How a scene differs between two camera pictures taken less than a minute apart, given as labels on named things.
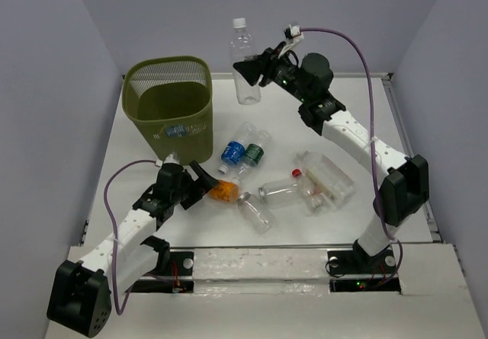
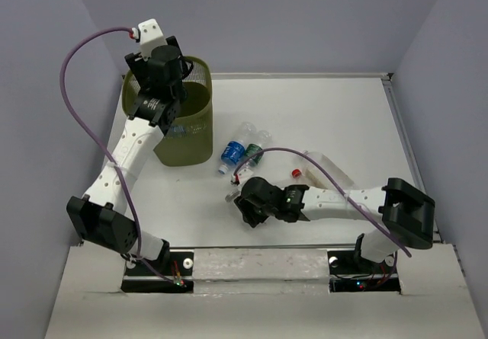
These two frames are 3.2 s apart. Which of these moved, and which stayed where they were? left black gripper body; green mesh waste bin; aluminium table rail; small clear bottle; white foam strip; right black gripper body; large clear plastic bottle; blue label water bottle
Moved: left black gripper body; small clear bottle; right black gripper body
Stayed: large clear plastic bottle; green mesh waste bin; aluminium table rail; white foam strip; blue label water bottle
